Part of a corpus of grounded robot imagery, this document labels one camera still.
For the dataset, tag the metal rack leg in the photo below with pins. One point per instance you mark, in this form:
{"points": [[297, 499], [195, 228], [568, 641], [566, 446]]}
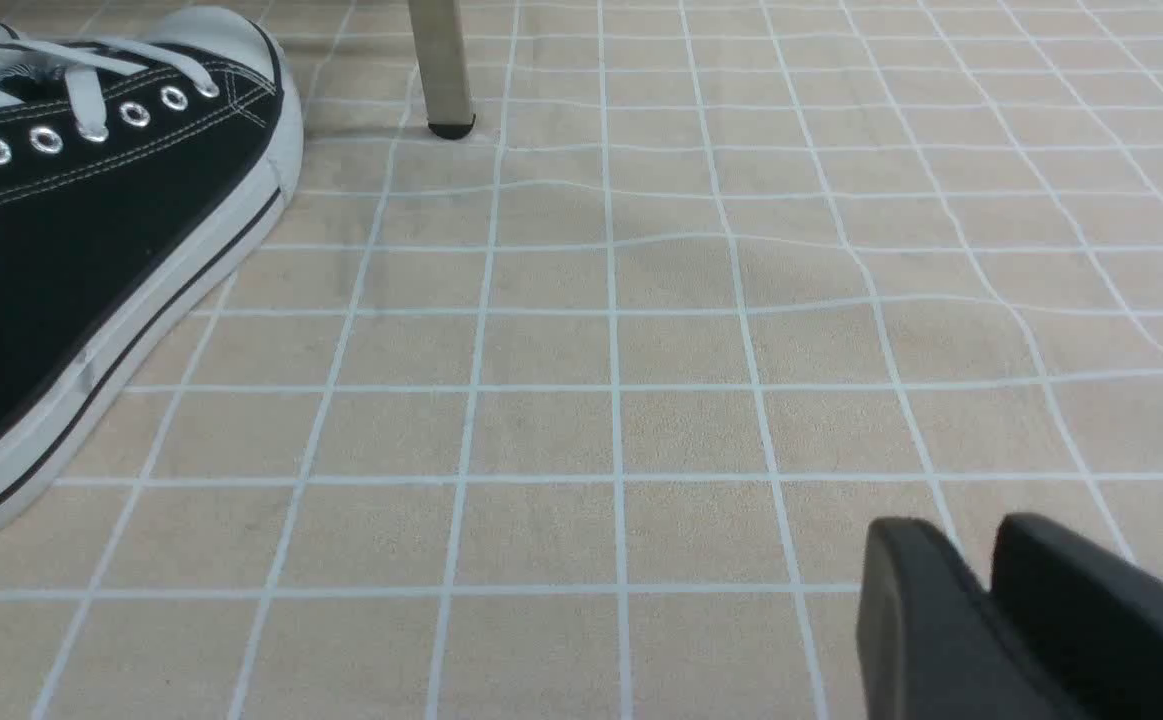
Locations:
{"points": [[441, 57]]}

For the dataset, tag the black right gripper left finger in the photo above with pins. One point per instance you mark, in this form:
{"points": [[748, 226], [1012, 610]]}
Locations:
{"points": [[932, 644]]}

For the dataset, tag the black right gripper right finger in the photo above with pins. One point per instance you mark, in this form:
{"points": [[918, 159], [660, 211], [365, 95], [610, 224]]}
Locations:
{"points": [[1094, 620]]}

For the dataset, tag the black white canvas sneaker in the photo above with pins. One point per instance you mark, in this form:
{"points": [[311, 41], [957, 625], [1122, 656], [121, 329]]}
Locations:
{"points": [[136, 174]]}

